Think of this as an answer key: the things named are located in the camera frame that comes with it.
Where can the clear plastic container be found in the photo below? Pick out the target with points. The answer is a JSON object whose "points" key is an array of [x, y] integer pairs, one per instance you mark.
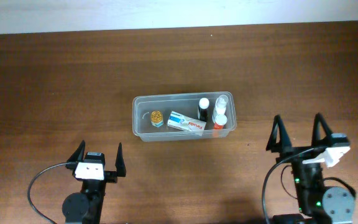
{"points": [[185, 104]]}

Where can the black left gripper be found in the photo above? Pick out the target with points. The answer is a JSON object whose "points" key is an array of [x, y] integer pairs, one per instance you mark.
{"points": [[112, 176]]}

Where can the small gold-lid jar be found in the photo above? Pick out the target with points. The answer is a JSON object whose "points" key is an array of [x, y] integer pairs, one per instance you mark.
{"points": [[156, 118]]}

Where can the white spray bottle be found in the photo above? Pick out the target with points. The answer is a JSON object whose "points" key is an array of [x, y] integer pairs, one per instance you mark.
{"points": [[220, 105]]}

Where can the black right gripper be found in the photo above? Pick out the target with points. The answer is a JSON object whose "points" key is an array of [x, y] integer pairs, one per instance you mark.
{"points": [[285, 144]]}

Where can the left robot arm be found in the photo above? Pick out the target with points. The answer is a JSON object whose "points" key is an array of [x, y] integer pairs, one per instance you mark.
{"points": [[86, 205]]}

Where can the dark bottle white cap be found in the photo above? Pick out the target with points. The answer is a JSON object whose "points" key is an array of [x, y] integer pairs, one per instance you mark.
{"points": [[203, 106]]}

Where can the orange tube white cap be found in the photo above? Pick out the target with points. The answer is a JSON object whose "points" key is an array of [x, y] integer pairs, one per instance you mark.
{"points": [[219, 124]]}

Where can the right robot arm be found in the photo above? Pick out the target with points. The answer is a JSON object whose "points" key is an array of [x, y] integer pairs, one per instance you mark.
{"points": [[321, 128]]}

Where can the white Panadol medicine box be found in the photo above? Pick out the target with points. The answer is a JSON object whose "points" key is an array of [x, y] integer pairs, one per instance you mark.
{"points": [[184, 123]]}

